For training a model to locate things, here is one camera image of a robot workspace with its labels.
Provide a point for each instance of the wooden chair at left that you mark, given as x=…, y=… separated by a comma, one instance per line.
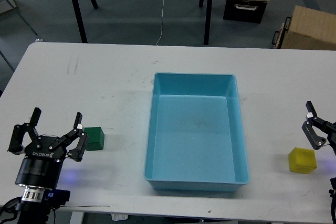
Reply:
x=26, y=22

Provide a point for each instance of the light blue plastic bin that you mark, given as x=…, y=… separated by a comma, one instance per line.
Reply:
x=196, y=138

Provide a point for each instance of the yellow wooden block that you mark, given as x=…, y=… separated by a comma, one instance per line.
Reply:
x=302, y=160

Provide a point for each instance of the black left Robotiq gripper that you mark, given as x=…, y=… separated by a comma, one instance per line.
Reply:
x=44, y=158

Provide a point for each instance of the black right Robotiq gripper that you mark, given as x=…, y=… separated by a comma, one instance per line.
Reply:
x=332, y=132

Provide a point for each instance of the green wooden block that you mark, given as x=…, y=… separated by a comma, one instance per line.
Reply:
x=96, y=138

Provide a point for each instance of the light wooden cabinet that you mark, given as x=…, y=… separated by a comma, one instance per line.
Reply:
x=306, y=29

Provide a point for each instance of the black storage box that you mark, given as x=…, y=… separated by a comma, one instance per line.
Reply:
x=244, y=11

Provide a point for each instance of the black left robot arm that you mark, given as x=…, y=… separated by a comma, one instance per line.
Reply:
x=36, y=203

